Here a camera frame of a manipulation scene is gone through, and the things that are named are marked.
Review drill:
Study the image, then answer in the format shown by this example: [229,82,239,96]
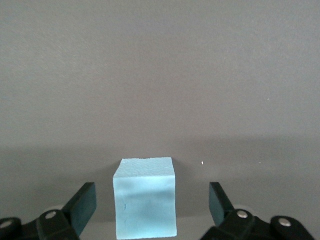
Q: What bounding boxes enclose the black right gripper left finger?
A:
[36,181,97,240]

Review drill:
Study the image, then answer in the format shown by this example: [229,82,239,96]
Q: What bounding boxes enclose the light blue foam block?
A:
[112,156,178,240]

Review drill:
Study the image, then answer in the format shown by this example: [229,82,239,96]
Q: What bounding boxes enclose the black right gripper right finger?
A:
[200,181,274,240]

